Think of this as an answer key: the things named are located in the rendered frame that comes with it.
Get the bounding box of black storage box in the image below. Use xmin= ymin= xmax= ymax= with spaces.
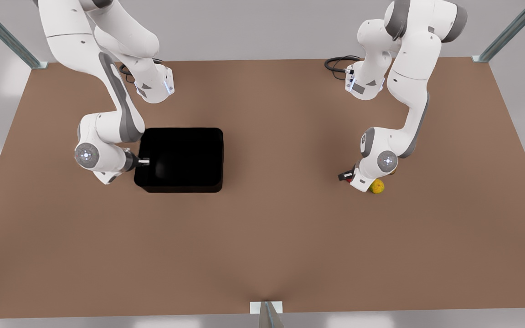
xmin=134 ymin=127 xmax=224 ymax=194

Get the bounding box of silver frame post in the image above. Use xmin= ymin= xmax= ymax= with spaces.
xmin=0 ymin=0 xmax=49 ymax=70
xmin=471 ymin=0 xmax=525 ymax=63
xmin=250 ymin=301 xmax=284 ymax=328

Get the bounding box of black cable loop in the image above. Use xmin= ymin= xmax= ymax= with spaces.
xmin=119 ymin=58 xmax=165 ymax=85
xmin=324 ymin=55 xmax=363 ymax=82

